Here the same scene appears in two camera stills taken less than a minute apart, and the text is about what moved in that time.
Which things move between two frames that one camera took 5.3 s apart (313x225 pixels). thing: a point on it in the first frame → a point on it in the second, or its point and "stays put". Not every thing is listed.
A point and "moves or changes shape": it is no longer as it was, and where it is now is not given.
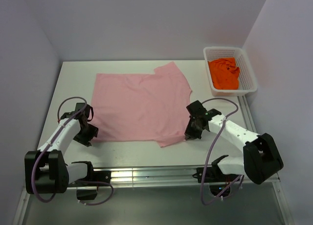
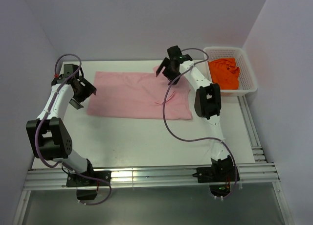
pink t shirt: x=141 y=107 moves or changes shape
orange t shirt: x=224 y=73 stays put
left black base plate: x=100 y=176 stays put
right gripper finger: x=193 y=129 → x=165 y=63
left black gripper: x=93 y=131 → x=88 y=88
